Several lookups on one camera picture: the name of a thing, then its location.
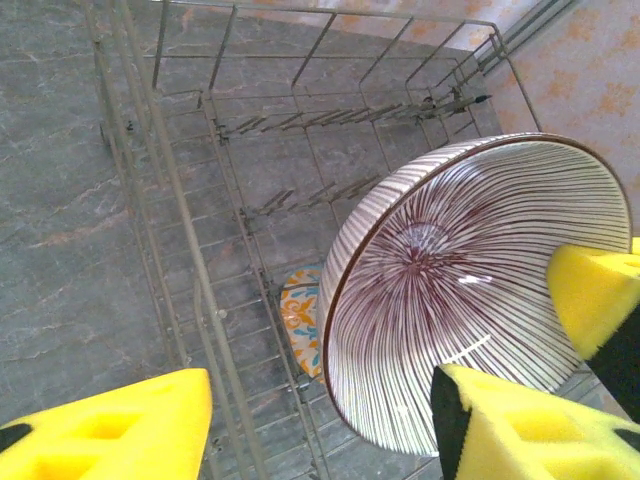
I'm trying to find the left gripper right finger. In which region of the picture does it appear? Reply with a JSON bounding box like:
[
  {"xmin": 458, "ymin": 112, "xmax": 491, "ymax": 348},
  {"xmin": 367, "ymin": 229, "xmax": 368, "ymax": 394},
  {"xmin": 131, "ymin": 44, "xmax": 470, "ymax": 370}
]
[{"xmin": 430, "ymin": 363, "xmax": 640, "ymax": 480}]

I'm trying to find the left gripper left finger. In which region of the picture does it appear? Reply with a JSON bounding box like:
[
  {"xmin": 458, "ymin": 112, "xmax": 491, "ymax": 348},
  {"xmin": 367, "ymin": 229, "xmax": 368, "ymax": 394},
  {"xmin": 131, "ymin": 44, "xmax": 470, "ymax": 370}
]
[{"xmin": 0, "ymin": 368, "xmax": 214, "ymax": 480}]

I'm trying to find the purple striped bowl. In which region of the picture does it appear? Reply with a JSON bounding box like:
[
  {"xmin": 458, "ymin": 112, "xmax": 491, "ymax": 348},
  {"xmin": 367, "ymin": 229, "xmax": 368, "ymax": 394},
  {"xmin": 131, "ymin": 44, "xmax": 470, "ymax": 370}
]
[{"xmin": 316, "ymin": 132, "xmax": 632, "ymax": 459}]

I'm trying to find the grey wire dish rack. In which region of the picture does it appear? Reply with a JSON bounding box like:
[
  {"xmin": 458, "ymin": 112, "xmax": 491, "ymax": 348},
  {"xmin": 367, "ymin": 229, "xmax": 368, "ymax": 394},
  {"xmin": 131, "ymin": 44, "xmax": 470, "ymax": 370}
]
[{"xmin": 82, "ymin": 0, "xmax": 614, "ymax": 480}]

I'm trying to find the orange floral pattern bowl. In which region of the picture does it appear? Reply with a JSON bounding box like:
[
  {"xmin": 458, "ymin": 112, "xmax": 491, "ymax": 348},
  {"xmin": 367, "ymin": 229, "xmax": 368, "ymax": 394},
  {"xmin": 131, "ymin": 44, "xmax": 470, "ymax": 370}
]
[{"xmin": 278, "ymin": 266, "xmax": 327, "ymax": 385}]

